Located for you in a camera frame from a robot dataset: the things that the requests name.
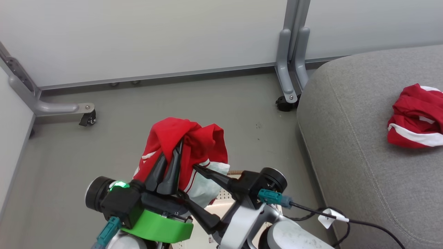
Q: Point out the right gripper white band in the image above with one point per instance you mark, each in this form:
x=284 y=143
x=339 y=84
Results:
x=242 y=224

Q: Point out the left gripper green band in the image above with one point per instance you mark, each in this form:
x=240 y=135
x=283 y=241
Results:
x=159 y=226

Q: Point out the red garment thin white stripes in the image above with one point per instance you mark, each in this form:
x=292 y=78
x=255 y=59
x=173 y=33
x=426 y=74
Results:
x=173 y=135

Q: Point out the red garment wide white stripe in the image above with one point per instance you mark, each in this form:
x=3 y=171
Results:
x=415 y=110

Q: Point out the grey fabric sofa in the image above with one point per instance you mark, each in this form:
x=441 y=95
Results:
x=346 y=138

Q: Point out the cream laundry basket brown rim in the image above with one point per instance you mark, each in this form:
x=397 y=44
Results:
x=221 y=200

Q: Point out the black caster wheel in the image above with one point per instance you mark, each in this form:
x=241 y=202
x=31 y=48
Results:
x=88 y=119
x=284 y=104

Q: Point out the grey partition support leg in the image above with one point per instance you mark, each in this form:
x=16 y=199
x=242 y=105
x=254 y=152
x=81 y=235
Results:
x=55 y=108
x=301 y=58
x=283 y=65

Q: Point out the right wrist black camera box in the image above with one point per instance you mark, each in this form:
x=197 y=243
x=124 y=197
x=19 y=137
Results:
x=252 y=185

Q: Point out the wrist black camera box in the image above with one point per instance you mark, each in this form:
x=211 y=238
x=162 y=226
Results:
x=119 y=205
x=252 y=185

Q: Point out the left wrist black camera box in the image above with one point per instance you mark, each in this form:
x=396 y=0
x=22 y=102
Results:
x=119 y=205

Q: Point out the long grey partition bottom rail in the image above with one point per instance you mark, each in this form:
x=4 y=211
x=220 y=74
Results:
x=155 y=74

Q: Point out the short grey partition bottom rail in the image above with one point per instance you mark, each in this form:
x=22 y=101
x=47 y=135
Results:
x=325 y=59

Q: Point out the grey upright partition post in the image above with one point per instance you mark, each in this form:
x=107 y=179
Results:
x=297 y=17

